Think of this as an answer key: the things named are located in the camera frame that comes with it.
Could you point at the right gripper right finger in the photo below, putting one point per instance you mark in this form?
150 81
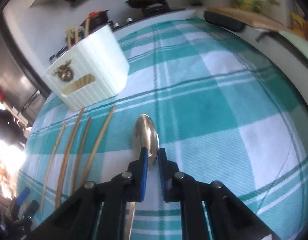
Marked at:
208 211

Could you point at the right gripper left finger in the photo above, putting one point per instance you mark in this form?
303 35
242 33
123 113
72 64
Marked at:
111 199

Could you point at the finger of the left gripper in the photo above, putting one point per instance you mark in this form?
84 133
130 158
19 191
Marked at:
31 210
22 196

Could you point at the steel spoon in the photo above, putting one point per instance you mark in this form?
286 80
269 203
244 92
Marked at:
145 135

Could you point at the chopstick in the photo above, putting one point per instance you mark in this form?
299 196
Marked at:
58 195
76 34
78 157
49 179
69 40
87 23
96 146

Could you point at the steel refrigerator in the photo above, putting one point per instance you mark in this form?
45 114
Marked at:
24 91

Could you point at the teal plaid tablecloth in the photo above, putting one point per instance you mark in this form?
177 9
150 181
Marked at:
222 110

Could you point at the cream utensil holder box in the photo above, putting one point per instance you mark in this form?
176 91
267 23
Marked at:
93 70

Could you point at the chopstick standing in holder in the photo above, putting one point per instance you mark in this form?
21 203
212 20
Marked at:
87 23

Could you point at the black pot orange lid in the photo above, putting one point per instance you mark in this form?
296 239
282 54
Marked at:
96 19

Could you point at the black gas stove top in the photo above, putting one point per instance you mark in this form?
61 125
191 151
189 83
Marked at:
147 12

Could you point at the wooden cutting board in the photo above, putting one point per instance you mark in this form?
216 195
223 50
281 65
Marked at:
252 19

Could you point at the yellow printed cup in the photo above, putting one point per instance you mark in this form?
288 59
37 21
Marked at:
299 25

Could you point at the plastic bag with vegetables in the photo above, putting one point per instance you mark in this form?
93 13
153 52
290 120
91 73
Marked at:
258 6

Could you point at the black handle roll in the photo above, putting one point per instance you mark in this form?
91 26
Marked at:
224 21

